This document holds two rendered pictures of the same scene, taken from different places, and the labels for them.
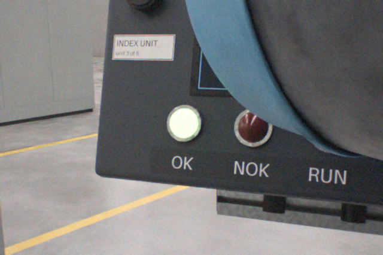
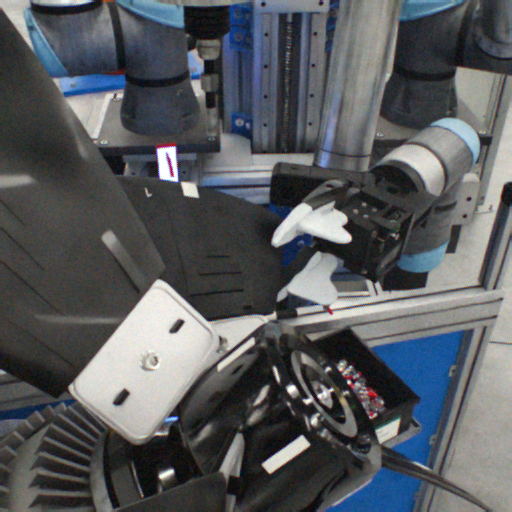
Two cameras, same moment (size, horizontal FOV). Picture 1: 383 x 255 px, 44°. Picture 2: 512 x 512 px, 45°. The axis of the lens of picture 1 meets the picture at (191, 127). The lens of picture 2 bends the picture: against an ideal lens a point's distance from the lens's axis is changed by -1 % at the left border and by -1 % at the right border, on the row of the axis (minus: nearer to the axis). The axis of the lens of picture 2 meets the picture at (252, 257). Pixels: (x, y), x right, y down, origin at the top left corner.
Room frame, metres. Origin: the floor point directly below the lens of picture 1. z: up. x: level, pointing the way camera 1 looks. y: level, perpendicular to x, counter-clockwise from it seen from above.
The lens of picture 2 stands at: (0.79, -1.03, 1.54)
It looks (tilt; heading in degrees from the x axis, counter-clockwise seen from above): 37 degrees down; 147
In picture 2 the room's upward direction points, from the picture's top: straight up
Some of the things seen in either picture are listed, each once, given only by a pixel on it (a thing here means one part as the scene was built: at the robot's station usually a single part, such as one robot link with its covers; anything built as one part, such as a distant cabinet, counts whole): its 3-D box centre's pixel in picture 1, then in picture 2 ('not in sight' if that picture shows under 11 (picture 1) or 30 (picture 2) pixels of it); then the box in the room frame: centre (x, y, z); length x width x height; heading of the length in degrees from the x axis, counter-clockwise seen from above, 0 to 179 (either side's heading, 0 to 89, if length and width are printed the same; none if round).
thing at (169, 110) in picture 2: not in sight; (158, 93); (-0.23, -0.56, 1.09); 0.15 x 0.15 x 0.10
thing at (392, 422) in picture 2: not in sight; (318, 404); (0.36, -0.63, 0.85); 0.22 x 0.17 x 0.07; 86
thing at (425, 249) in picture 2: not in sight; (409, 223); (0.33, -0.47, 1.08); 0.11 x 0.08 x 0.11; 28
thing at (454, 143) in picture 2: not in sight; (435, 160); (0.34, -0.46, 1.17); 0.11 x 0.08 x 0.09; 107
